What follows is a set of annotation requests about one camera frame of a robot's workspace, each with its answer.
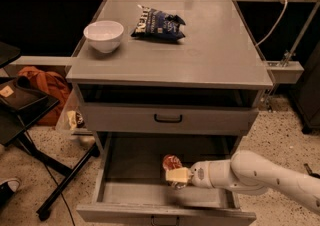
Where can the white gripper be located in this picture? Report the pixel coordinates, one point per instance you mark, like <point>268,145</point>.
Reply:
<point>198,174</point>

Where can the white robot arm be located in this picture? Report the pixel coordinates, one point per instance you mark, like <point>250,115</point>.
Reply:
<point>246,173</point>

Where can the open grey middle drawer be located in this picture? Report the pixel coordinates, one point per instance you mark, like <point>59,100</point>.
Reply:
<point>131,188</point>

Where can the closed grey top drawer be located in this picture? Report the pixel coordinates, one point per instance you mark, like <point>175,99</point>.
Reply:
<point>168,119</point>

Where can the clear plastic snack bag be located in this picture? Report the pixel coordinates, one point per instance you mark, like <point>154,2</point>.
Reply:
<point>70,120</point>

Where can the black tool on floor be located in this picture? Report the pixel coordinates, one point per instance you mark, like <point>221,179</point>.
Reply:
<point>310,173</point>

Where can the blue chip bag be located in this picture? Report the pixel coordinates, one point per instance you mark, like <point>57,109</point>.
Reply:
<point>158,24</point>

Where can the orange backpack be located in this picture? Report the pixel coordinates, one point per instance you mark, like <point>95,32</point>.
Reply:
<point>51,83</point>

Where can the white ceramic bowl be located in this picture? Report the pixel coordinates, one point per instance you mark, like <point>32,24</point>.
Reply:
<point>104,36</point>

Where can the black and white shoe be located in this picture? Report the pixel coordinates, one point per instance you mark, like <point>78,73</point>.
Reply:
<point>8,187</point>

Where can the black folding table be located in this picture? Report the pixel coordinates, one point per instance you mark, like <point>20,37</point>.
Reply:
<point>21,108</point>

